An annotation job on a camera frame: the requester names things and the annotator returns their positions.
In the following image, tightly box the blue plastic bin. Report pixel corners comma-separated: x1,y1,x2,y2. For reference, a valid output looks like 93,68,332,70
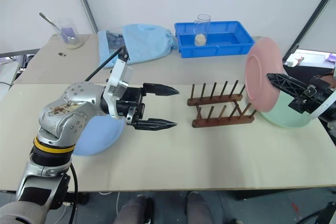
174,20,256,59

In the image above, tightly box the blue plate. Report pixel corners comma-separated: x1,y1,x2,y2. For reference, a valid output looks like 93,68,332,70
71,115,127,157

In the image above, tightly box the pink plate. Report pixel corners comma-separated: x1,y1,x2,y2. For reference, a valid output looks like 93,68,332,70
244,37,285,113

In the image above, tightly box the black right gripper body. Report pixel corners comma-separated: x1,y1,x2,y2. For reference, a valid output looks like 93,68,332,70
288,76,336,115

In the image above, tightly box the clear glass measuring cup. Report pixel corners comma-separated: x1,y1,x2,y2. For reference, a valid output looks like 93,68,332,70
193,14,212,47

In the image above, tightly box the wooden dish rack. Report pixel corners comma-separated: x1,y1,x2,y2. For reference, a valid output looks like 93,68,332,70
186,80,258,129

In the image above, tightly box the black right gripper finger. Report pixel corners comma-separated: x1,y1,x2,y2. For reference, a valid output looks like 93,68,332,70
266,72,312,102

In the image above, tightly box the dark patterned cloth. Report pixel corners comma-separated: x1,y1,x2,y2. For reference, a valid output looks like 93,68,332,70
104,31,124,50

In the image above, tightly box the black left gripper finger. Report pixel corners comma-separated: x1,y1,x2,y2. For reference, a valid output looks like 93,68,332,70
143,83,181,97
134,118,177,132

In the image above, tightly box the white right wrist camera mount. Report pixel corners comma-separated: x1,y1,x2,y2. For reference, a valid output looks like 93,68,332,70
311,94,336,119

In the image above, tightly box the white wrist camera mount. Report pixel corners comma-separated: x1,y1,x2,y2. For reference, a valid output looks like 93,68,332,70
101,58,134,119
311,94,336,119

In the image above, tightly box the silver metal pole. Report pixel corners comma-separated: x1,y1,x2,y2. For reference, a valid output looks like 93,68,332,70
71,0,100,35

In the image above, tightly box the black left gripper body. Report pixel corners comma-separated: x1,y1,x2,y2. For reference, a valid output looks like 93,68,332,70
116,83,148,128

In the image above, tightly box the black slanted pole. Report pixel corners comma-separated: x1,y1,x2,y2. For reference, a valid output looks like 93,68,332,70
281,0,336,62

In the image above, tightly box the light blue cloth bag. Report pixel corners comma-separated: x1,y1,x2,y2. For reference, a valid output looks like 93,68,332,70
97,23,179,69

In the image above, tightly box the green plate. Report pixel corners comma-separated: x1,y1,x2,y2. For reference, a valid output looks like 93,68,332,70
258,87,320,130

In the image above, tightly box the clear glass beaker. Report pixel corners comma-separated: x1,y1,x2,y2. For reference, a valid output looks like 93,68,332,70
53,17,85,50

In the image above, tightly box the metal spoon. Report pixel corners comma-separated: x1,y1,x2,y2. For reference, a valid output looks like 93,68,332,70
39,12,71,44

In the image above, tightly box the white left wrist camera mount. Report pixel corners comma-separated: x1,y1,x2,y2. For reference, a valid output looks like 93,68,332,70
101,58,134,119

